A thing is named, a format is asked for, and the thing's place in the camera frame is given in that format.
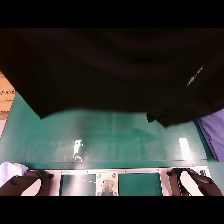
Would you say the purple garment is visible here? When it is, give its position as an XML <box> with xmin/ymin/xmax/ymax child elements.
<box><xmin>195</xmin><ymin>108</ymin><xmax>224</xmax><ymax>163</ymax></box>

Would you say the silver frame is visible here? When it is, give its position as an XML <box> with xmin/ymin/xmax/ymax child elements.
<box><xmin>42</xmin><ymin>166</ymin><xmax>212</xmax><ymax>197</ymax></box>

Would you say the black T-shirt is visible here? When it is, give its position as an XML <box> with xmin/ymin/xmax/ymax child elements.
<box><xmin>0</xmin><ymin>28</ymin><xmax>224</xmax><ymax>129</ymax></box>

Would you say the white garment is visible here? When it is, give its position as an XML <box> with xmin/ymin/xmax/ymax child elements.
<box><xmin>0</xmin><ymin>161</ymin><xmax>30</xmax><ymax>188</ymax></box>

